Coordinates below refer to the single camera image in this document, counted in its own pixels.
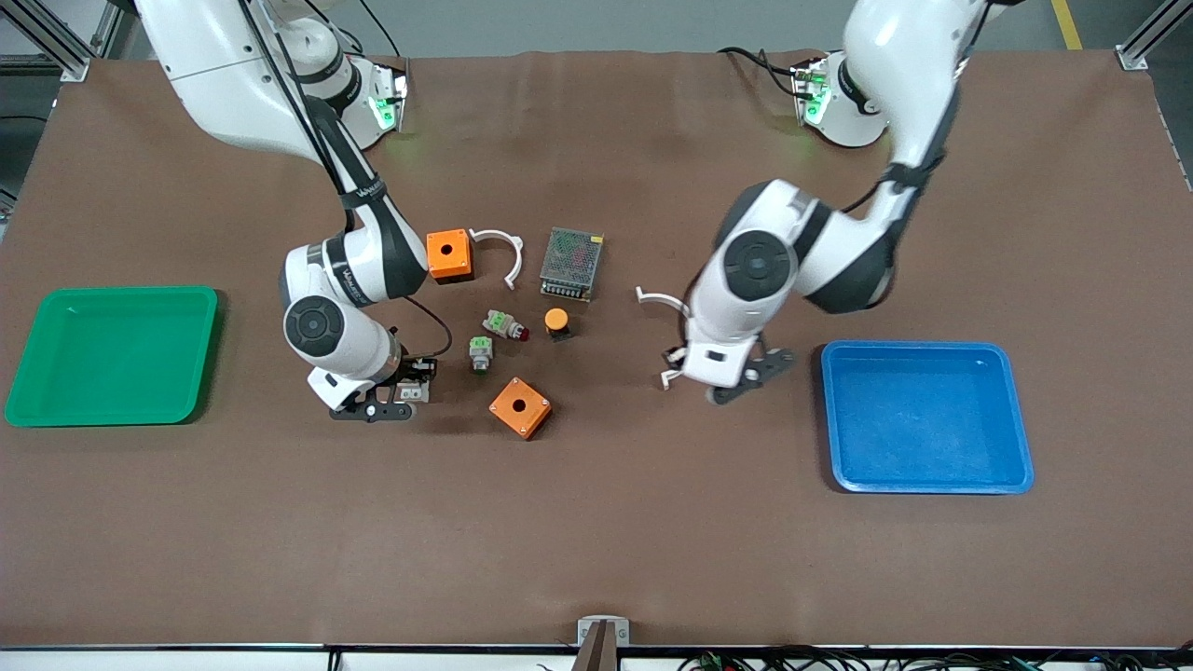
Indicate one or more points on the white red circuit breaker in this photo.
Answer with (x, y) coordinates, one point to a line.
(412, 391)

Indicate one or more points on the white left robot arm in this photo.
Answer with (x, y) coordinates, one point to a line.
(755, 266)

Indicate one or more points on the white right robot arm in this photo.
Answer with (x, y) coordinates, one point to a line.
(233, 75)

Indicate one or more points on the large white curved clamp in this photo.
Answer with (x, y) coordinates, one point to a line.
(657, 298)

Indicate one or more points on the orange black buzzer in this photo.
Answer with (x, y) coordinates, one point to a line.
(556, 320)

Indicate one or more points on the small white curved clamp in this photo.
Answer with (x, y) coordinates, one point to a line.
(519, 253)

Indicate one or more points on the blue plastic tray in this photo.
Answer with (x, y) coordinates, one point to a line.
(923, 419)

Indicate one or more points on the metal mesh power supply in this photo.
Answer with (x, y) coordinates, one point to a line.
(570, 261)

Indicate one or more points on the brown table mat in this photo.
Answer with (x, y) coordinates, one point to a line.
(596, 522)

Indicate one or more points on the green plastic tray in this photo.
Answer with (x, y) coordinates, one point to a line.
(112, 359)

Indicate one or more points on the green push button switch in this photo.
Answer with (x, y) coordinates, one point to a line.
(481, 351)

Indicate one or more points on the red push button switch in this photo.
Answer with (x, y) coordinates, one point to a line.
(501, 323)

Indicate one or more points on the orange button enclosure box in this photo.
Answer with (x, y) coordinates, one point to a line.
(457, 267)
(536, 411)

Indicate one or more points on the metal table edge bracket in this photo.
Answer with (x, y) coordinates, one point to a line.
(603, 634)

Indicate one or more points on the aluminium frame profile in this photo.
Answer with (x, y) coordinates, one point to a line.
(1132, 56)
(70, 63)

